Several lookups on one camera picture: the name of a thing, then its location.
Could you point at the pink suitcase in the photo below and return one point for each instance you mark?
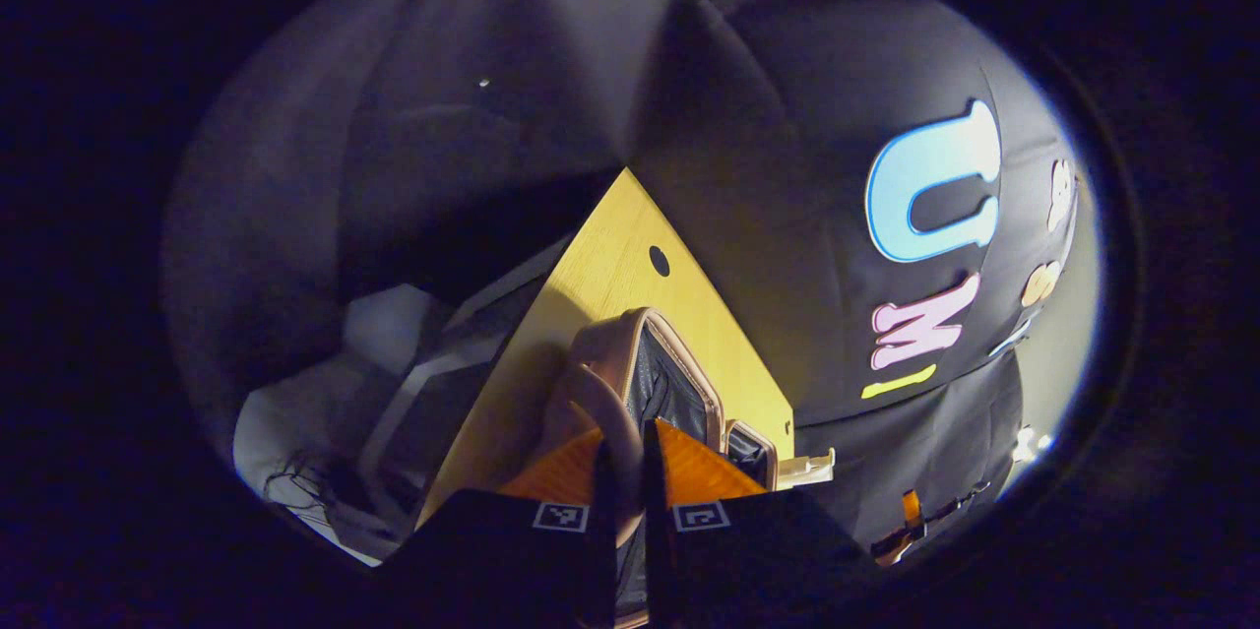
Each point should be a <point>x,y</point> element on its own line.
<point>600,363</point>

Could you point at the grey metal frame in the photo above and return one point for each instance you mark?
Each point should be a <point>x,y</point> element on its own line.
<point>413,383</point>

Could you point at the white cloth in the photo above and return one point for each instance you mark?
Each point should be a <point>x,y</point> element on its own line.
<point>285,432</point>

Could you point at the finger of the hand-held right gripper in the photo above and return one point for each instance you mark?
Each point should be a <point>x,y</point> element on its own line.
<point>911,509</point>

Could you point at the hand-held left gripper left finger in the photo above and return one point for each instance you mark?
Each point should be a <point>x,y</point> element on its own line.
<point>604,550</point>

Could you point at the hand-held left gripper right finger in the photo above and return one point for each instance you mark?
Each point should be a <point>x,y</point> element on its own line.
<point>658,560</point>

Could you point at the black backdrop cloth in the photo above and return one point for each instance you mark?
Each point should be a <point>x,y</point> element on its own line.
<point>689,68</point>

